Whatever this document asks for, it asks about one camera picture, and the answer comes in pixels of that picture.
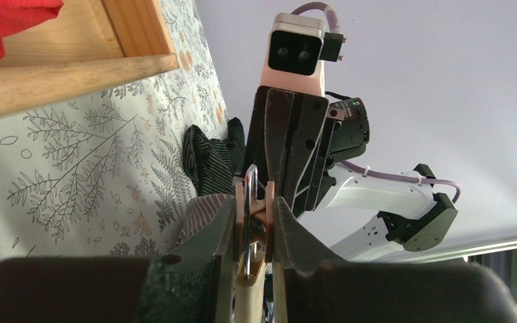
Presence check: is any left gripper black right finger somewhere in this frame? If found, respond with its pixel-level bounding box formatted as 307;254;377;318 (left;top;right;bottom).
273;197;517;322

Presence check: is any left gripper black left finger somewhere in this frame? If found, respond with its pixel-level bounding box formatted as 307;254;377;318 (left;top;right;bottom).
0;196;236;322

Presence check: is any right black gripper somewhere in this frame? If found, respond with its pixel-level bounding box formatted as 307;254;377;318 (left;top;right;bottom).
244;85;370;218

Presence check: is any wooden clip hanger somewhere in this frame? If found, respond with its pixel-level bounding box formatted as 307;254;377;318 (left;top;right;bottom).
234;164;275;322

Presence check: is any grey striped underwear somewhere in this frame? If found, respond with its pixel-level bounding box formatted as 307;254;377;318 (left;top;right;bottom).
175;193;235;248

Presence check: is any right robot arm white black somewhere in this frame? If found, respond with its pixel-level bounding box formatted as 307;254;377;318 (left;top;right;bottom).
244;85;458;262

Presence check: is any black underwear orange trim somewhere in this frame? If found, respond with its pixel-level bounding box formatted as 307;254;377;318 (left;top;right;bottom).
182;118;246;196

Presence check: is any floral patterned table mat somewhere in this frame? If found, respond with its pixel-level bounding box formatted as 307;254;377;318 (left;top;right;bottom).
0;1;228;261

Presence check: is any wooden clothes rack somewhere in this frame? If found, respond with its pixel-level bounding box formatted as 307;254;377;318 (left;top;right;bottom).
0;1;179;118

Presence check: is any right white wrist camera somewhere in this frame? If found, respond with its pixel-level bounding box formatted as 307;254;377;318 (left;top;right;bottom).
260;2;346;96

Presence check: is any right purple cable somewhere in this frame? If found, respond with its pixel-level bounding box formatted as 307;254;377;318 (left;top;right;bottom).
290;1;462;204

